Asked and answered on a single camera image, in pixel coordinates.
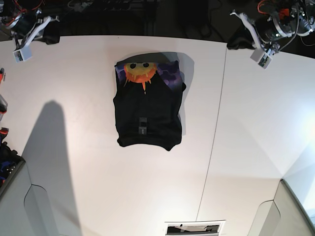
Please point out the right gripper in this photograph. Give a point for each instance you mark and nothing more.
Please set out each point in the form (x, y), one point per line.
(29, 27)

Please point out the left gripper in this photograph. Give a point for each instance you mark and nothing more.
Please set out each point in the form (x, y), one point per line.
(274, 31)

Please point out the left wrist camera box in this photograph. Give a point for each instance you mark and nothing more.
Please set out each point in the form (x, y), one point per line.
(262, 57)

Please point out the black t-shirt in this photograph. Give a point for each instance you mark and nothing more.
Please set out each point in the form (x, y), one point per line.
(148, 100)

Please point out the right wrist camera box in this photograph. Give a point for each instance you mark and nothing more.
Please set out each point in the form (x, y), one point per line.
(22, 54)

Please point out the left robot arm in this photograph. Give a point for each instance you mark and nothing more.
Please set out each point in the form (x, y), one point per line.
(303, 14)

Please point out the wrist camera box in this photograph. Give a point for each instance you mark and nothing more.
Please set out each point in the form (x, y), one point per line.
(262, 57)
(22, 54)

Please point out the grey bin with clothes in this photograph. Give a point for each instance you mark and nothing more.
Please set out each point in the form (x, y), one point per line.
(10, 163)

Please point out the orange grey tool at edge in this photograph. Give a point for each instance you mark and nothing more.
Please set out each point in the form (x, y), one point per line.
(3, 101)

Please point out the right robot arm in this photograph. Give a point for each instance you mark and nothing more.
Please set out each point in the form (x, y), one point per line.
(10, 8)

